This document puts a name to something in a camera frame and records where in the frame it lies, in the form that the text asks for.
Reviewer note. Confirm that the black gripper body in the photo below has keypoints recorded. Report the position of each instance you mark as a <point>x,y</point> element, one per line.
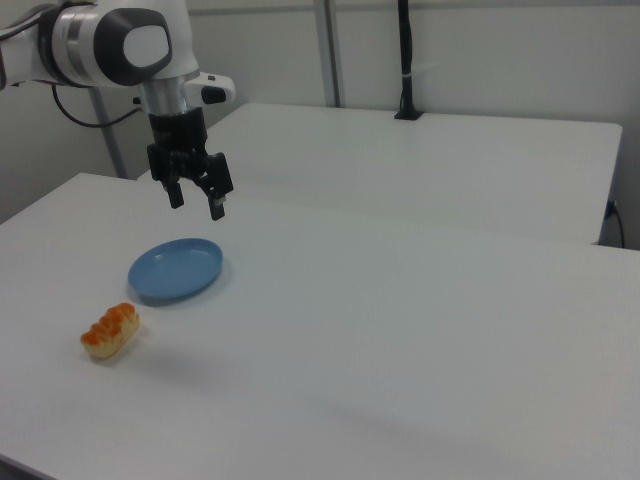
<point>178,145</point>

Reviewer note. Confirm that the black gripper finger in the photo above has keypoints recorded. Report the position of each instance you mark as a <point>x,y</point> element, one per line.
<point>175,196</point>
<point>217,202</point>

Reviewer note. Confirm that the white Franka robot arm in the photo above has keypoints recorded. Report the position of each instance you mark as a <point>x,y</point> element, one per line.
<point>115,45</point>

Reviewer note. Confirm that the blue oval plate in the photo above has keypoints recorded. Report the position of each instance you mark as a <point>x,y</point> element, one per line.
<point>176,270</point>

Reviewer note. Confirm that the orange glazed bread loaf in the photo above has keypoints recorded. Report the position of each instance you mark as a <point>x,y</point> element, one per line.
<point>111,330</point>

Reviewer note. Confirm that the grey aluminium profile post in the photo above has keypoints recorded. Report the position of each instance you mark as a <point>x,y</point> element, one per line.
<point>107,135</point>

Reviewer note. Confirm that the grey metal frame post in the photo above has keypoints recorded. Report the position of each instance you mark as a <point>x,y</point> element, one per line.
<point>332,50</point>

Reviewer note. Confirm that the black camera pole with base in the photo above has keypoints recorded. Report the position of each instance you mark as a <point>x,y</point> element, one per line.
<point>408,60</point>

